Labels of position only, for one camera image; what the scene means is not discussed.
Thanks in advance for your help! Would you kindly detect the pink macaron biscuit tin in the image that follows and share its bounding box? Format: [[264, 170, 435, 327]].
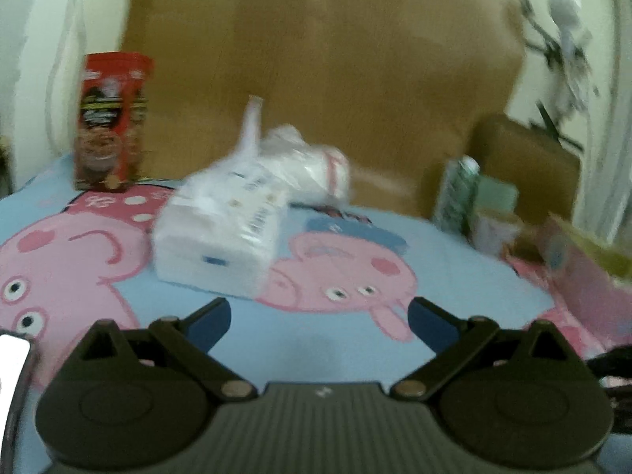
[[536, 215, 631, 347]]

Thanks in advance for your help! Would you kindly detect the white tissue pack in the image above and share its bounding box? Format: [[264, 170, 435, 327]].
[[152, 96, 289, 299]]

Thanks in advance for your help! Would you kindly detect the white paper snack cup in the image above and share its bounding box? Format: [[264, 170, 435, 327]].
[[470, 208, 524, 258]]

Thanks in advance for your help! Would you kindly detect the green patterned drink carton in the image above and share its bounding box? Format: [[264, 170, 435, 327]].
[[432, 155, 480, 235]]

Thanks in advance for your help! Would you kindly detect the blue Peppa Pig tablecloth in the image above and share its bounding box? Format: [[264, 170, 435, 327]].
[[1, 157, 631, 473]]

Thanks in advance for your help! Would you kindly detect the smartphone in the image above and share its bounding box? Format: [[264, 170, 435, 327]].
[[0, 331, 36, 474]]

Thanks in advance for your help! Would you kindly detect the plastic-wrapped paper cups stack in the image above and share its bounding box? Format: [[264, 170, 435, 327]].
[[259, 124, 352, 205]]

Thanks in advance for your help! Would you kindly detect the red snack box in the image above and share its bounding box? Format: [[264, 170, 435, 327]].
[[74, 51, 153, 193]]

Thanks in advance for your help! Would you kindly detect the brown wooden board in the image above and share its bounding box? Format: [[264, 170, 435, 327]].
[[123, 0, 525, 217]]

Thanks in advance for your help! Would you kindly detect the white power strip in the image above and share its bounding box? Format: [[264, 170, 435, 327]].
[[556, 38, 599, 116]]

